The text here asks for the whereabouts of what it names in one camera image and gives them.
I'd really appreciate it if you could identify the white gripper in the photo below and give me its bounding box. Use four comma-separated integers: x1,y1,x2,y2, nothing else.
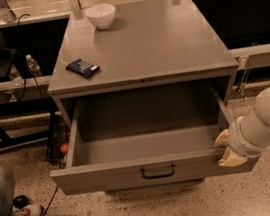
213,114,266,168

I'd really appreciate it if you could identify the grey top drawer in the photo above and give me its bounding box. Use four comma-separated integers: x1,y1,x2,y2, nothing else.
51,81,257,195

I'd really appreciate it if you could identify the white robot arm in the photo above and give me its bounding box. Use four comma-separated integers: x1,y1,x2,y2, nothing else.
213,87,270,168

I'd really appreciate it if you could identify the grey metal drawer cabinet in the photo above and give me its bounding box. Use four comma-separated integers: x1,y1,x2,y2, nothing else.
35,0,256,203

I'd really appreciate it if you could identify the orange ball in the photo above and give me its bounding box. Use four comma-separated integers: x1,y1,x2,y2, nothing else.
59,142,69,155

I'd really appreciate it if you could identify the dark blue snack packet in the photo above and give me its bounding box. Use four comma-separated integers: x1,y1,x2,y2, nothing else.
65,58,100,79

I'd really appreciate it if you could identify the white ceramic bowl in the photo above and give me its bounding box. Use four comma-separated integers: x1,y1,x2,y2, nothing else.
85,3,116,29

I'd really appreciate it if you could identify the clear plastic water bottle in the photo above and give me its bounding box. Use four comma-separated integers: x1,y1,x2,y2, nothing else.
25,54,43,78

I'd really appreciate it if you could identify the black metal stand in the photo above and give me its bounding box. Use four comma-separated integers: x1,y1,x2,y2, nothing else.
0,97,58,163

